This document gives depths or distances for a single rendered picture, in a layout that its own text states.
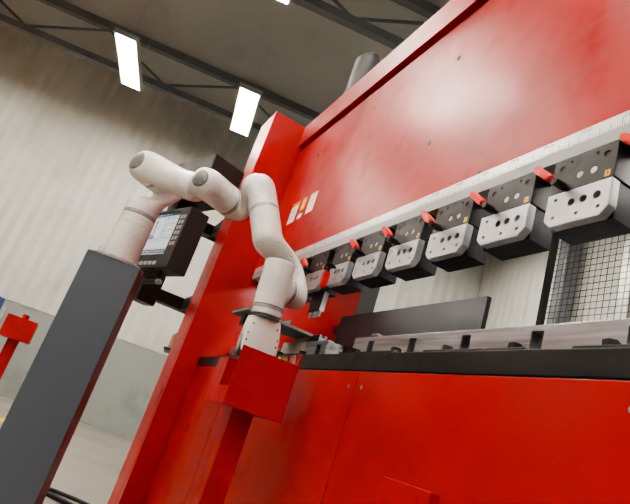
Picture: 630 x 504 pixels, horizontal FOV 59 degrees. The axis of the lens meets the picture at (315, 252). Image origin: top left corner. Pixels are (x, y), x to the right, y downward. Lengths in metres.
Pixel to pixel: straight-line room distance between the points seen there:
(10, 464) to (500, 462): 1.45
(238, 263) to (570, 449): 2.29
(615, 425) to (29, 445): 1.60
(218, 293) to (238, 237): 0.32
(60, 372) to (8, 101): 8.95
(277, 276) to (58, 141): 8.91
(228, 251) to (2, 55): 8.61
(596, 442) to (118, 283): 1.52
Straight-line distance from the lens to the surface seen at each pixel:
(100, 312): 1.95
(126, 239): 2.03
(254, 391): 1.43
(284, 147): 3.21
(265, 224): 1.59
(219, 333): 2.87
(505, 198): 1.39
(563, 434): 0.89
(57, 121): 10.39
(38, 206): 9.86
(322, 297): 2.09
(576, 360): 0.91
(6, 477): 1.97
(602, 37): 1.48
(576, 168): 1.27
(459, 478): 1.01
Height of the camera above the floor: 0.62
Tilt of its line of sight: 19 degrees up
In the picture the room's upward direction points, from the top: 19 degrees clockwise
